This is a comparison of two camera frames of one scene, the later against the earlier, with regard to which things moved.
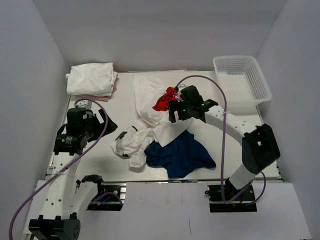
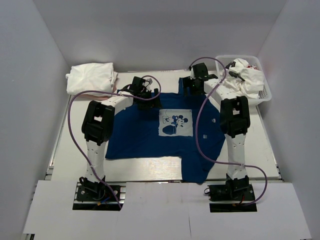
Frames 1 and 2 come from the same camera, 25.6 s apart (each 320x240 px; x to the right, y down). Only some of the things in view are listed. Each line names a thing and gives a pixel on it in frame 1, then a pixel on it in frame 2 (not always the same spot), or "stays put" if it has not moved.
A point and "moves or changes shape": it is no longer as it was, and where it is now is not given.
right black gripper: [175, 105] to [188, 82]
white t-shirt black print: [132, 144] to [236, 71]
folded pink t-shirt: [102, 98] stays put
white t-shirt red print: [152, 96] to [254, 78]
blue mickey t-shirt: [180, 156] moves or changes shape
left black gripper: [93, 117] to [152, 103]
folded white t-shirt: [95, 79] stays put
